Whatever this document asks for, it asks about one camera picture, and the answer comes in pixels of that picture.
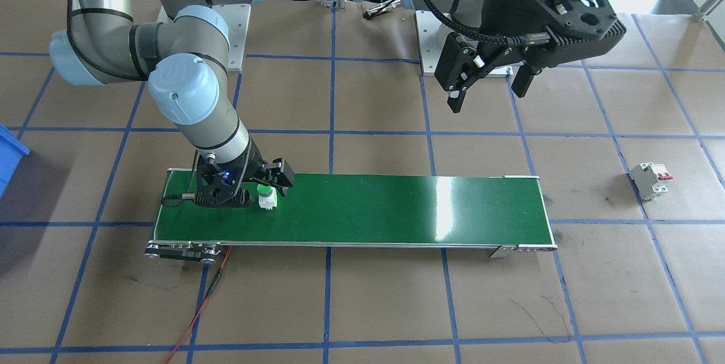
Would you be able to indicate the green white push button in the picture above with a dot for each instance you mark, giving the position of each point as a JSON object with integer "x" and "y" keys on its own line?
{"x": 267, "y": 198}

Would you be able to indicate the green conveyor belt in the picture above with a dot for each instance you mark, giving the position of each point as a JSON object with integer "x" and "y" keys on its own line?
{"x": 368, "y": 205}

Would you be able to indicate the metal clip tool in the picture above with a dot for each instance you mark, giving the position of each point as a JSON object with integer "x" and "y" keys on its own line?
{"x": 385, "y": 8}

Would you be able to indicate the white red circuit breaker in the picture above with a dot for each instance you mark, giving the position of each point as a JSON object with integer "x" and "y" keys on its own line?
{"x": 648, "y": 182}

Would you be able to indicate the aluminium profile bar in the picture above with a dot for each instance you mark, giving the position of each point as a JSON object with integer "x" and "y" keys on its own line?
{"x": 705, "y": 7}

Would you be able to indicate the blue plastic bin with foam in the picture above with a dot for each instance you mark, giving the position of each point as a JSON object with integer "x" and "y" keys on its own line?
{"x": 8, "y": 154}

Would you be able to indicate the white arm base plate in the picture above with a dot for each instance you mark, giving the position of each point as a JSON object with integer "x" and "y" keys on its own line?
{"x": 430, "y": 52}
{"x": 235, "y": 41}

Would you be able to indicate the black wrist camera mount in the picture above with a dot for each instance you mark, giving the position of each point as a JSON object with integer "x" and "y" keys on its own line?
{"x": 589, "y": 30}
{"x": 218, "y": 194}

